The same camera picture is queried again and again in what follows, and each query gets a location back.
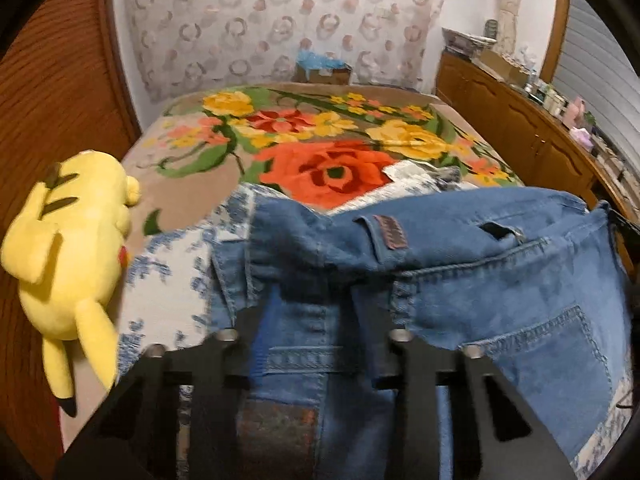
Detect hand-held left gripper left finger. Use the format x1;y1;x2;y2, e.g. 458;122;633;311
54;301;267;480

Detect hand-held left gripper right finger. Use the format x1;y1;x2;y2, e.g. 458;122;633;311
349;286;577;480

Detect blue denim pants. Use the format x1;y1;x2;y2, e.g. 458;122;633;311
210;186;635;480

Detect blue and white floral cloth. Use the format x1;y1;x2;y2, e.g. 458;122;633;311
117;160;633;480

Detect floral bed blanket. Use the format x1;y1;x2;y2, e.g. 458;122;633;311
60;85;526;456

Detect yellow plush toy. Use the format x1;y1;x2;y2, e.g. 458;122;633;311
0;150;143;418

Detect wooden sideboard cabinet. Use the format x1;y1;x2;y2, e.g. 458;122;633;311
436;52;637;223

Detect cardboard box with blue contents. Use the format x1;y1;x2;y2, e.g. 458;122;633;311
295;51;354;86

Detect wooden louvered door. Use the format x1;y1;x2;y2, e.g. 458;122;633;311
0;0;142;461

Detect patterned basket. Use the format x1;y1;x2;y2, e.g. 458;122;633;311
442;27;499;57

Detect grey window shutter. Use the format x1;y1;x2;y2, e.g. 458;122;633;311
552;0;640;142

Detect ring patterned wall cloth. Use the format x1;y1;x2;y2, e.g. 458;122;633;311
122;0;449;104

